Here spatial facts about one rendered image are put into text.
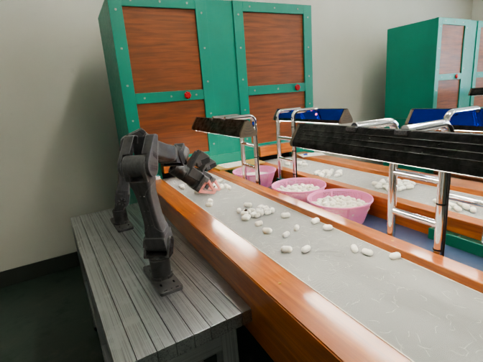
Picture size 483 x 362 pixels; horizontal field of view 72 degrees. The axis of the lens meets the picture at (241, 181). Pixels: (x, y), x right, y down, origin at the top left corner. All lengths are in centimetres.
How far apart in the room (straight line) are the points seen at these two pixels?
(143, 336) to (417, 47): 367
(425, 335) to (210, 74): 182
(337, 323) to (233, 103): 176
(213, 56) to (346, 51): 224
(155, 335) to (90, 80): 220
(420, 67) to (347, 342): 351
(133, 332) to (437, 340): 67
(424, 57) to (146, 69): 282
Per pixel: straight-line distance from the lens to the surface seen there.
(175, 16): 219
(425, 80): 395
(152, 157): 94
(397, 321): 81
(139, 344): 89
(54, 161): 279
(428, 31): 398
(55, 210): 286
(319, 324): 73
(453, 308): 88
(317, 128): 102
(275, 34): 247
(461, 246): 130
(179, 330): 90
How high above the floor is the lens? 121
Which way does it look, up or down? 14 degrees down
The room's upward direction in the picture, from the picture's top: 4 degrees counter-clockwise
